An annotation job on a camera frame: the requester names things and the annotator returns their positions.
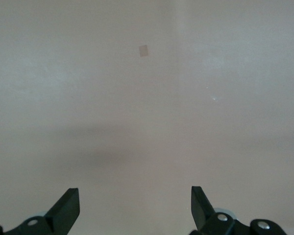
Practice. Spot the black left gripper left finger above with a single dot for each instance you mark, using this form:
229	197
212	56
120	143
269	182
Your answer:
63	213

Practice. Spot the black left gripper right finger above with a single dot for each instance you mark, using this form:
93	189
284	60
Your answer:
201	210

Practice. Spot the brown tape square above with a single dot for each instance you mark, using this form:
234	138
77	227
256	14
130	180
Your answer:
143	51

